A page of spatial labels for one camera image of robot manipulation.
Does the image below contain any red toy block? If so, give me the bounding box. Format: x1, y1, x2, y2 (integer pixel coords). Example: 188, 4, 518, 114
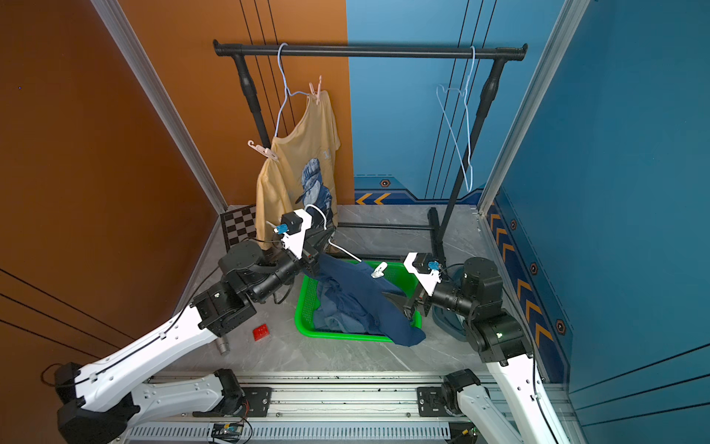
253, 324, 270, 342

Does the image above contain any slate blue t-shirt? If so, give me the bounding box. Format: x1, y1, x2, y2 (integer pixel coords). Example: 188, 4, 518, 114
312, 295, 358, 333

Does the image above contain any aluminium corner post left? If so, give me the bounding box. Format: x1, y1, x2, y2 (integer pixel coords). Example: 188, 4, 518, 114
91, 0, 229, 213

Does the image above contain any pink clothespin tan shirt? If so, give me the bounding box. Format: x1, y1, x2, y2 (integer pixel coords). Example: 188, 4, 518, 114
247, 140, 278, 161
309, 76, 323, 105

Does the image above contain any teal plastic bin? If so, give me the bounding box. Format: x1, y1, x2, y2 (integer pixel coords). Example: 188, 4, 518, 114
430, 261, 476, 342

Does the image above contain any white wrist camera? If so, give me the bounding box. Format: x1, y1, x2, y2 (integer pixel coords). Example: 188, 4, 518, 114
403, 253, 441, 296
274, 209, 312, 259

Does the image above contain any green circuit board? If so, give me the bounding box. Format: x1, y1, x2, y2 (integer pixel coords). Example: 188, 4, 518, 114
210, 422, 247, 443

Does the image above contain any navy printed t-shirt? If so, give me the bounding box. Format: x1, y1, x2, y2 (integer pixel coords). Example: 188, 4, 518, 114
315, 255, 426, 347

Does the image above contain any aluminium corner post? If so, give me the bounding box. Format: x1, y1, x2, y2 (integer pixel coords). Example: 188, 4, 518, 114
477, 0, 590, 218
91, 0, 229, 213

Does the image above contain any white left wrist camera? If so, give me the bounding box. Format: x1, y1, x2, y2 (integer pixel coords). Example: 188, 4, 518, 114
274, 209, 312, 259

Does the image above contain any silver metal cylinder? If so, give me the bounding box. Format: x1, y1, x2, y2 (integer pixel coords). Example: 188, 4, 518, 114
214, 338, 230, 355

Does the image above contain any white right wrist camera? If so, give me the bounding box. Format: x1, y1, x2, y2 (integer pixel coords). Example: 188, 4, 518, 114
403, 253, 441, 296

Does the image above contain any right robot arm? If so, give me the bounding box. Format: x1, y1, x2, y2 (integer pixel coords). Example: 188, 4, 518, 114
403, 253, 569, 443

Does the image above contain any pink clothespin front tan shirt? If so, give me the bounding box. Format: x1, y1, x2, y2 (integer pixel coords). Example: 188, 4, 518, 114
247, 140, 278, 161

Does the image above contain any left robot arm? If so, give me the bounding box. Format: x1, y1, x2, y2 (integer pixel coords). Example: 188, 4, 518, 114
55, 210, 336, 443

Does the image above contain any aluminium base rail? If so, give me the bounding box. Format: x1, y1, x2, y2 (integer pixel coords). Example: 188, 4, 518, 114
99, 370, 584, 444

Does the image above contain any light blue wire hanger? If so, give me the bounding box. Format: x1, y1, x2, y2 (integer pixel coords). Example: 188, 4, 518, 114
435, 44, 477, 192

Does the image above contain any green plastic basket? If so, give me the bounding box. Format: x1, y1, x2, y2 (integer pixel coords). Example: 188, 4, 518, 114
294, 262, 418, 343

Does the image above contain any pink clothespin rear tan shirt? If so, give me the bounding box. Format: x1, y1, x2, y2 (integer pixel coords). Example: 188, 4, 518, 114
309, 76, 323, 105

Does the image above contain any tan yellow t-shirt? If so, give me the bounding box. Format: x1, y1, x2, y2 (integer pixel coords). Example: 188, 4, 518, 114
255, 91, 340, 250

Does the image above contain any black clothes rack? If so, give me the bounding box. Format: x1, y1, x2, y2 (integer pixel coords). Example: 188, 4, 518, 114
213, 41, 529, 261

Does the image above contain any white clothespin front navy shirt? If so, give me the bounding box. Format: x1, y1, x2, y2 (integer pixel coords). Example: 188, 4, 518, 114
371, 262, 388, 279

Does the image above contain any aluminium corner post right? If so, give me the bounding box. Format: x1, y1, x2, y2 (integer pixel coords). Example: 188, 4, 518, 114
477, 0, 590, 218

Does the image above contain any white wire hanger tan shirt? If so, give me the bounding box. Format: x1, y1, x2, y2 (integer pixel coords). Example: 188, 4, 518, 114
275, 43, 306, 137

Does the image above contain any white wire hanger navy shirt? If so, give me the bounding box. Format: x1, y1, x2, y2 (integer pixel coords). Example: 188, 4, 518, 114
303, 202, 384, 279

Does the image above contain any checkered chess board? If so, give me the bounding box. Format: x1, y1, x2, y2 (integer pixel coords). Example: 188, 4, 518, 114
219, 205, 256, 251

